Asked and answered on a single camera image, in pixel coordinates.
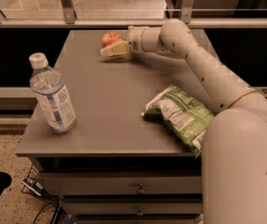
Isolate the green chip bag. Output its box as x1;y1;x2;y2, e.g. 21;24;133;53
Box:
142;85;214;157

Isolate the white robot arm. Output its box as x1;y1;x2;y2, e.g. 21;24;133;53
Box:
101;20;267;224

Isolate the metal window railing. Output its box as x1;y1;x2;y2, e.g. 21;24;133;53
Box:
0;0;267;29

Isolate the drawer brass knob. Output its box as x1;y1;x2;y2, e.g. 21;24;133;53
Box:
136;184;145;194
135;208;144;217

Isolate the clear plastic water bottle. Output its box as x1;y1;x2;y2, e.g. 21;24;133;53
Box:
29;52;76;133

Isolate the top drawer brass knob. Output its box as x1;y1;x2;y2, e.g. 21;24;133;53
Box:
136;184;145;194

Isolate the power strip on floor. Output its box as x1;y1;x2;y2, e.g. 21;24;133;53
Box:
22;177;45;197

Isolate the grey drawer cabinet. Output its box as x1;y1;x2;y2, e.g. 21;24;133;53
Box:
17;30;215;224

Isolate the red apple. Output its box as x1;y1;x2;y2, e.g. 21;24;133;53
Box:
102;31;121;47

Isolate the black floor cable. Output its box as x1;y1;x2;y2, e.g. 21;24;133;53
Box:
32;196;63;224

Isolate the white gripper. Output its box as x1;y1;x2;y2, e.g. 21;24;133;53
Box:
100;26;148;57

